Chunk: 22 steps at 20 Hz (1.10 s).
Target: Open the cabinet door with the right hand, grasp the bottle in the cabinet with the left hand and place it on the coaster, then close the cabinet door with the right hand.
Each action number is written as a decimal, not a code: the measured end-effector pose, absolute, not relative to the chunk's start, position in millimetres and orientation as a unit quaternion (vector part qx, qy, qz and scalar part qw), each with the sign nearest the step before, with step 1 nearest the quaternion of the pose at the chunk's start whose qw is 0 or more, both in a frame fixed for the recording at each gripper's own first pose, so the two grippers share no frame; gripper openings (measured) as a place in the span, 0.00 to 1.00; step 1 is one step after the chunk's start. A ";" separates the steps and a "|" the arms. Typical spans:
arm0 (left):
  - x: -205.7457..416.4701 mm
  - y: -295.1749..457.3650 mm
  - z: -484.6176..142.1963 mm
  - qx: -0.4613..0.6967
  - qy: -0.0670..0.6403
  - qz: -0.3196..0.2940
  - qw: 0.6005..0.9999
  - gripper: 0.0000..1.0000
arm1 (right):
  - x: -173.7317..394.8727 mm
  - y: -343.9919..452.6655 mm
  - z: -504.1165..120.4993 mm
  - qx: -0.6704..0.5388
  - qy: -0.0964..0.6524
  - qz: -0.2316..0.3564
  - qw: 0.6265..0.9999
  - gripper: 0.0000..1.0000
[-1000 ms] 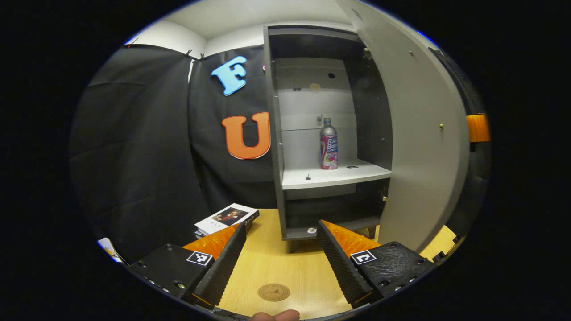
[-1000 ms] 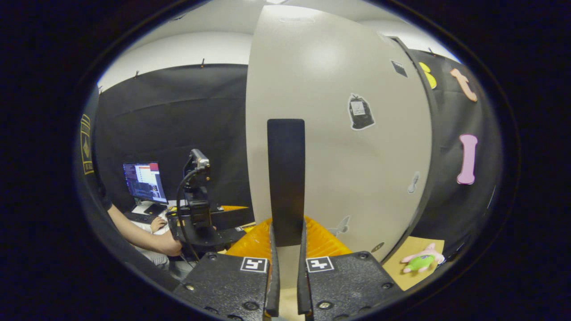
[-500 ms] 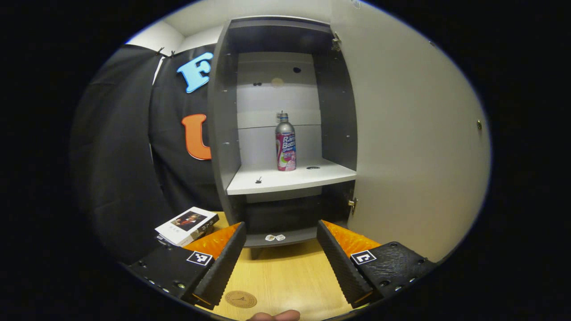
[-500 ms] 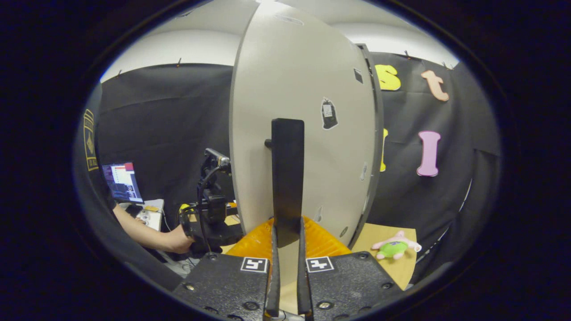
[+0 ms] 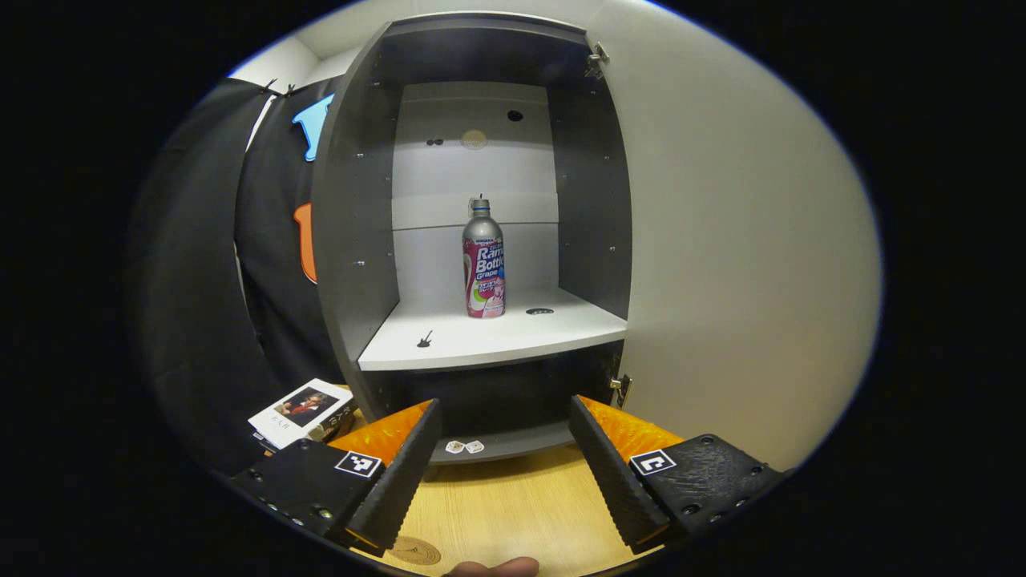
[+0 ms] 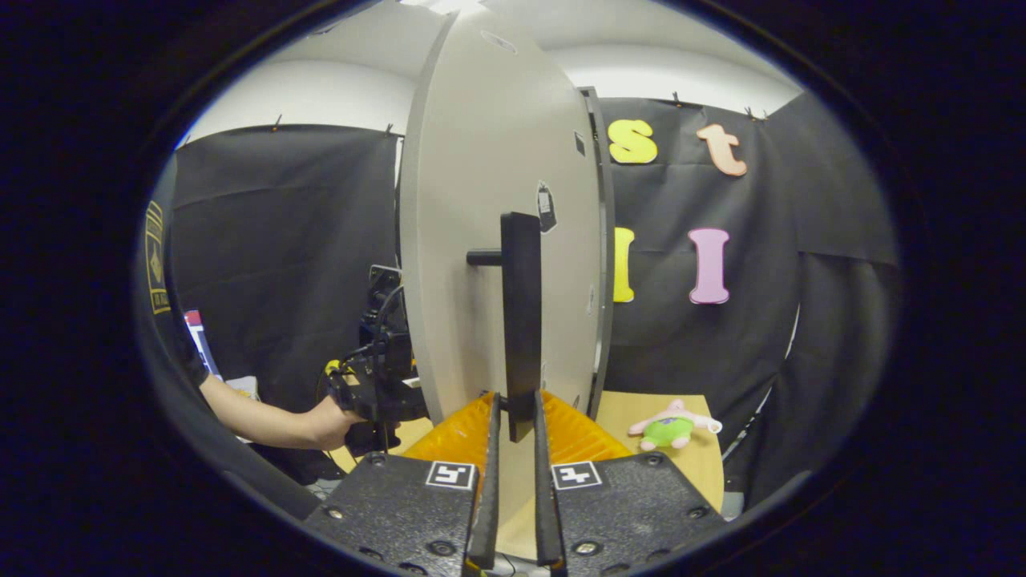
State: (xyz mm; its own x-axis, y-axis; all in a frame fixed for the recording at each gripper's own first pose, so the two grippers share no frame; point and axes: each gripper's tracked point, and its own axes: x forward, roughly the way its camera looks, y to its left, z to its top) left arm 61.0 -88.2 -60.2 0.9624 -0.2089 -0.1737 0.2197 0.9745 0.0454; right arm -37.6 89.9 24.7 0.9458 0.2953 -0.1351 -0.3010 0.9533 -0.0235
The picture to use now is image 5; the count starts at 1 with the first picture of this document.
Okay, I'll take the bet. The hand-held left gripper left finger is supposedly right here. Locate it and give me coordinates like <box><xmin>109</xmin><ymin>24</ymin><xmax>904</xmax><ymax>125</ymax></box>
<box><xmin>231</xmin><ymin>398</ymin><xmax>443</xmax><ymax>554</ymax></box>

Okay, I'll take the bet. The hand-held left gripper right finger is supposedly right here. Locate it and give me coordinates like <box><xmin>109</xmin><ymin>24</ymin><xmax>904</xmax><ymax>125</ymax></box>
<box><xmin>568</xmin><ymin>394</ymin><xmax>786</xmax><ymax>555</ymax></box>

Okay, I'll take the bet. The round tan coaster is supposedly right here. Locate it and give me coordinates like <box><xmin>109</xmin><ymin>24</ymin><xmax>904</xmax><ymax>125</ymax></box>
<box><xmin>387</xmin><ymin>535</ymin><xmax>442</xmax><ymax>567</ymax></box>

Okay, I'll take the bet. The silver bottle with pink label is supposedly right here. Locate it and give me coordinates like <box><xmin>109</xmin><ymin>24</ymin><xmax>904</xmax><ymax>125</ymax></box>
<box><xmin>463</xmin><ymin>195</ymin><xmax>507</xmax><ymax>319</ymax></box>

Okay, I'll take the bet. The grey cabinet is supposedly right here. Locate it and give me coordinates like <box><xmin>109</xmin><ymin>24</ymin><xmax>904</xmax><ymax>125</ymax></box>
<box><xmin>311</xmin><ymin>12</ymin><xmax>634</xmax><ymax>466</ymax></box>

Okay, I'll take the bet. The white cabinet shelf board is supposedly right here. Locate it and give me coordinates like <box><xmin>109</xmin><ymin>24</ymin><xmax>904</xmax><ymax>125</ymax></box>
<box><xmin>358</xmin><ymin>288</ymin><xmax>628</xmax><ymax>372</ymax></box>

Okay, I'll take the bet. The black book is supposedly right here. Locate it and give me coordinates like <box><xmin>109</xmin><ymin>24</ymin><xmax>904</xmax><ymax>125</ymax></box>
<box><xmin>309</xmin><ymin>401</ymin><xmax>360</xmax><ymax>443</ymax></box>

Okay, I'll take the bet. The white book with portrait cover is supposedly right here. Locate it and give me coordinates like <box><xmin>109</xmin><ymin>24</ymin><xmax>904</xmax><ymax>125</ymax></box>
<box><xmin>248</xmin><ymin>378</ymin><xmax>354</xmax><ymax>450</ymax></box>

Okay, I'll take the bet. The black backdrop cloth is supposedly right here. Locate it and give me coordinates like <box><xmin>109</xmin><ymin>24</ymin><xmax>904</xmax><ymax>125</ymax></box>
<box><xmin>132</xmin><ymin>76</ymin><xmax>370</xmax><ymax>478</ymax></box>

